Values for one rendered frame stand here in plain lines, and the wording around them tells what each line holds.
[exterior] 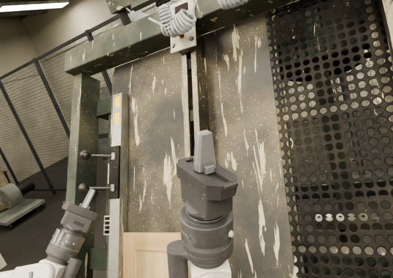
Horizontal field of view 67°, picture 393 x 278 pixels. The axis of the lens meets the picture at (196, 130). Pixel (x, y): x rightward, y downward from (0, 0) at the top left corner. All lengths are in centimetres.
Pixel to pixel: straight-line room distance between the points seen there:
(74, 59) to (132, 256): 86
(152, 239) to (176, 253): 57
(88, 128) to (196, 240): 102
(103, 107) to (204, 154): 102
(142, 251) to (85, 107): 68
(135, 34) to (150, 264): 84
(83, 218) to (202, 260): 56
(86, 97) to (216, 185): 110
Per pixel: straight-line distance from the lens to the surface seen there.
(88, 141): 140
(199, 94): 98
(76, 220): 99
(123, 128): 121
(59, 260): 99
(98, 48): 135
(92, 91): 148
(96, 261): 137
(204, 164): 45
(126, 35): 125
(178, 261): 53
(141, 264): 114
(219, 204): 45
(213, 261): 51
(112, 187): 117
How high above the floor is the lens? 176
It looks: 14 degrees down
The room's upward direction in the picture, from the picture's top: 19 degrees counter-clockwise
